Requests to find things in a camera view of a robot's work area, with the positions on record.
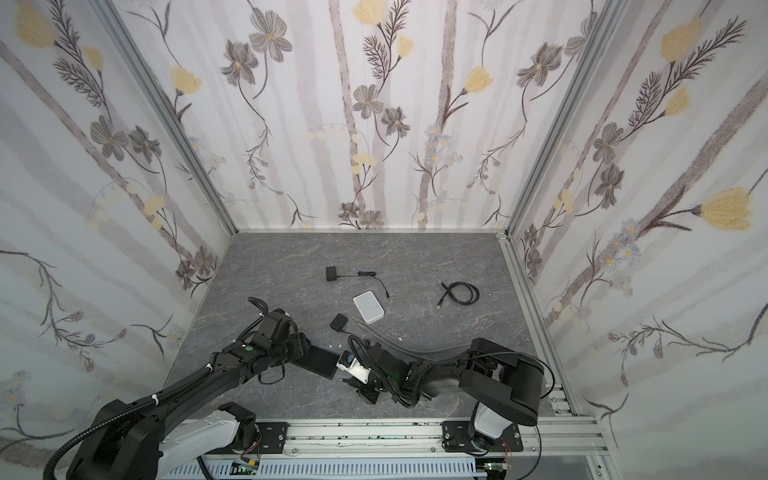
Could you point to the black network switch box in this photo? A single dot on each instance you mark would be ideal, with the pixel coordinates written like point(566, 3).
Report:
point(319, 361)

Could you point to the white rectangular device box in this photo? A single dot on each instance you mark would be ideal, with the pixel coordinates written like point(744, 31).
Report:
point(369, 307)

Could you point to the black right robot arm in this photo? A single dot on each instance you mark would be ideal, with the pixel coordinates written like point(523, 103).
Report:
point(508, 383)

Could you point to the white slotted cable duct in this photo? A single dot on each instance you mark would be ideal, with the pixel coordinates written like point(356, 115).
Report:
point(327, 468)

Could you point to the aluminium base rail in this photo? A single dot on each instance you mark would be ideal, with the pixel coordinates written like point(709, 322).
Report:
point(561, 446)

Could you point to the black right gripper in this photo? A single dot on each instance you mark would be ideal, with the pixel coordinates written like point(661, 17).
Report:
point(372, 377)

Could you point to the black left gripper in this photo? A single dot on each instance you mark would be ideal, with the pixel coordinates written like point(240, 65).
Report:
point(301, 349)

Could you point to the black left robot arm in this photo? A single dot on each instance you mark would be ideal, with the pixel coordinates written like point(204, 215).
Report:
point(123, 442)

